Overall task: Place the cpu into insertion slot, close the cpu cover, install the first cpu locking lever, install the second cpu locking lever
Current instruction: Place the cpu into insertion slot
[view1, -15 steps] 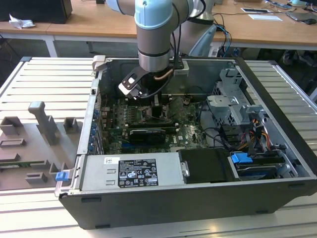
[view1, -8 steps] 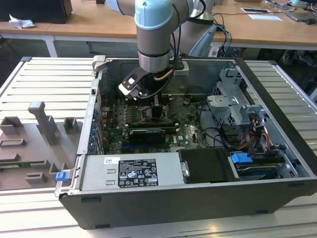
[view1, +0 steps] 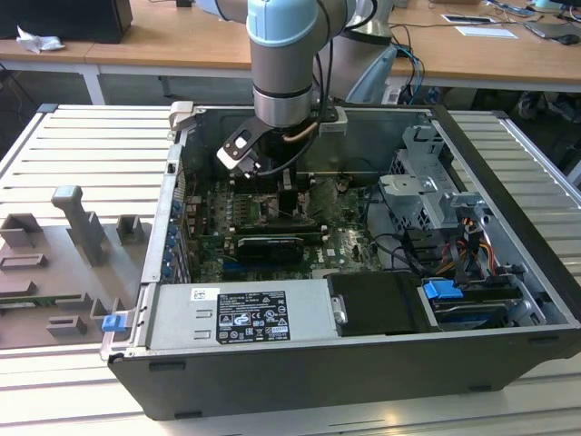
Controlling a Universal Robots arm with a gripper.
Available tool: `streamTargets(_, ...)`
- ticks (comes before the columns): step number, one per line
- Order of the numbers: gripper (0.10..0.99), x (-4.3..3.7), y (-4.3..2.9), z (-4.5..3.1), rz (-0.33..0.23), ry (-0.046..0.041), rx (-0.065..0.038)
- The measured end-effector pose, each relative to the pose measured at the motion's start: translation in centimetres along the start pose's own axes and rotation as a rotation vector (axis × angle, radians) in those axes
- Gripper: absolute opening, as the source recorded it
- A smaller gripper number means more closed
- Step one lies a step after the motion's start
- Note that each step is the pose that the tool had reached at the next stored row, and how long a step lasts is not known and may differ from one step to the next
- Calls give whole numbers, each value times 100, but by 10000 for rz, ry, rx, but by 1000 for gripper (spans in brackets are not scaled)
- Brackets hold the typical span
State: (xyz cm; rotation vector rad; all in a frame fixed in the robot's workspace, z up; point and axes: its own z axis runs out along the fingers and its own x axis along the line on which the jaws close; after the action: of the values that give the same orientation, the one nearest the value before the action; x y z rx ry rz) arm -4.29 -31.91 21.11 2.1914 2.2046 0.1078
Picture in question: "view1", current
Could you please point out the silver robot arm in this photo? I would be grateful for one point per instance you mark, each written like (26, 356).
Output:
(281, 59)

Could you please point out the CPU socket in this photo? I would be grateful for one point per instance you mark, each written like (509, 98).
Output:
(261, 220)

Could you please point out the blue expansion slot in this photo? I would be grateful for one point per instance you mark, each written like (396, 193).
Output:
(231, 269)

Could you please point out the black RAM stick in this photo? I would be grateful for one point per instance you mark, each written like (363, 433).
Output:
(245, 184)

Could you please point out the black graphics card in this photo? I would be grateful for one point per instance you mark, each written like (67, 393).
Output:
(272, 250)

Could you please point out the green motherboard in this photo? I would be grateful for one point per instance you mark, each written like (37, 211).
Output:
(345, 245)

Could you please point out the pale blue teach pendant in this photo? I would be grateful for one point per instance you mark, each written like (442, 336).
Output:
(374, 72)

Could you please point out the small white box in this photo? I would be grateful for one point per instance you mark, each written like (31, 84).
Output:
(392, 96)

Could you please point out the metal drive cage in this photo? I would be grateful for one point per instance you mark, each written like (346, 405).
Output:
(408, 191)

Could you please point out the wooden desk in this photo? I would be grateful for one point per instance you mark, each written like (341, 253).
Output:
(181, 36)

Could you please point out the grey power supply box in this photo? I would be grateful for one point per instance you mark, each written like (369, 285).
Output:
(181, 318)

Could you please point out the blue disk carrier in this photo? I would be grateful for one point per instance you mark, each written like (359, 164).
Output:
(442, 288)

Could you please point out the open black PC case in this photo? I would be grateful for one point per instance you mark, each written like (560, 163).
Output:
(318, 386)

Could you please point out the blue case latch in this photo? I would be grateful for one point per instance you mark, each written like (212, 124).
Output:
(113, 323)

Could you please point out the white framed tablet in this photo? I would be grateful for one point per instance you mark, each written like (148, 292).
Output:
(467, 19)

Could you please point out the white paper sheet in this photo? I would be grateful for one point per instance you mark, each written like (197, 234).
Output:
(485, 32)

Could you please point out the black disk drive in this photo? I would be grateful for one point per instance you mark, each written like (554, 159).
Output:
(472, 313)

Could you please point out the grey parts rack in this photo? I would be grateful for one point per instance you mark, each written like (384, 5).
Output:
(54, 268)

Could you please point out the black computer tower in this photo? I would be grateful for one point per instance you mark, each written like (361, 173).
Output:
(68, 20)

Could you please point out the crumpled white paper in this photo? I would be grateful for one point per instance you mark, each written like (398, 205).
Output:
(41, 43)

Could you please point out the green RAM stick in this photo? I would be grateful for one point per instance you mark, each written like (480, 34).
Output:
(36, 300)

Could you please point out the grey laptop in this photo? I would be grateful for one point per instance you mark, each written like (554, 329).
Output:
(549, 29)

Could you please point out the black computer mouse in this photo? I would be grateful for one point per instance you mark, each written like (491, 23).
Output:
(567, 39)

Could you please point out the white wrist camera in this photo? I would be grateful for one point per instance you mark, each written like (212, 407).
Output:
(236, 145)

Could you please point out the small wrist camera box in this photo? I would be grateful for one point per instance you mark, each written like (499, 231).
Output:
(333, 127)

